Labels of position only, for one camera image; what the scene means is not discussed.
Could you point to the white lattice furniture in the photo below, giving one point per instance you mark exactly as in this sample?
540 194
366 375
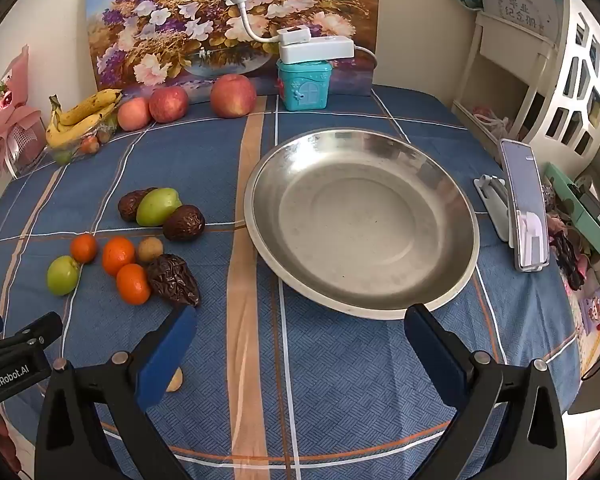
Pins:
570 125

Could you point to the large oblong green jujube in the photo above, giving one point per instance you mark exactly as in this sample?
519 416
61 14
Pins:
157 206

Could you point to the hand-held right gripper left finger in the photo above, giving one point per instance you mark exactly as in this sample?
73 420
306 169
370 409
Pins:
167 350

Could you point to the large wrinkled red date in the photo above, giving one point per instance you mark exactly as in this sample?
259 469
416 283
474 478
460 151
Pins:
172 280

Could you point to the smooth dark red date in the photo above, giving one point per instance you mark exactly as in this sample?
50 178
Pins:
128 205

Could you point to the orange mandarin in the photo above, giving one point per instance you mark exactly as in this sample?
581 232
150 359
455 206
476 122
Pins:
83 248
133 284
118 256

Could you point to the plastic bag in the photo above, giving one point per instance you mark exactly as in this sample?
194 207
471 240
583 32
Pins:
492 120

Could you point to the round metal plate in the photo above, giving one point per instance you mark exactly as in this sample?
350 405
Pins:
360 220

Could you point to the smartphone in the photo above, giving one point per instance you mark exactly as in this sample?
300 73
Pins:
522 180

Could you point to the large red apple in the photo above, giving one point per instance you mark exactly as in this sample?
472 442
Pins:
233 95

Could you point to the blue plaid tablecloth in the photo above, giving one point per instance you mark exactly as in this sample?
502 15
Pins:
330 360

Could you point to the small pale red apple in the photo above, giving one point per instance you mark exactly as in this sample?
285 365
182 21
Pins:
133 114

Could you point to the pink card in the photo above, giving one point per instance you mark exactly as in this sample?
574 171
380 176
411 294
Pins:
596 310

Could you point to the clear bag of small fruits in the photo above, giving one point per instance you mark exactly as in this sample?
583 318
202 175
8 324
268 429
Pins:
90 146

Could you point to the dark brown avocado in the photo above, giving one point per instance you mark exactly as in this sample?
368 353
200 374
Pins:
183 223

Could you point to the white power strip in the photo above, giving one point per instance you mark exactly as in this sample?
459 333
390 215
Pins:
320 50

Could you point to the flower painting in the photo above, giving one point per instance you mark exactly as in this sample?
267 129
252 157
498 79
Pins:
155 35

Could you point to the small round green jujube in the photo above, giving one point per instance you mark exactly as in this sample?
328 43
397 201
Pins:
62 275

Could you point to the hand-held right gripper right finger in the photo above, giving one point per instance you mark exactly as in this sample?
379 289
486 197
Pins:
432 350

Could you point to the pink flower bouquet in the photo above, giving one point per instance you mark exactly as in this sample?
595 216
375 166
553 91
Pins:
10 115

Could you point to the dark cloth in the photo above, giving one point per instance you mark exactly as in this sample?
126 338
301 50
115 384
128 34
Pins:
567 260

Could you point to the yellow banana bunch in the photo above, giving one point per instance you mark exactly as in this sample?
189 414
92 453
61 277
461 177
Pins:
80 115

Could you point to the white phone stand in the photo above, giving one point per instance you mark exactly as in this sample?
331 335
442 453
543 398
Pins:
495 205

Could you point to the mint green tray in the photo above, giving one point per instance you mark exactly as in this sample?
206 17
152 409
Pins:
565 195

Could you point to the medium red apple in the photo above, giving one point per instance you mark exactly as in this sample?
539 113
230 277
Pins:
168 104

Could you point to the teal house-shaped box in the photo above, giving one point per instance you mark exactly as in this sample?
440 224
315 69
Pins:
302 87

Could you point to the tan longan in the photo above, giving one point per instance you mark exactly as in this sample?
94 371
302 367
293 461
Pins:
176 381
150 250

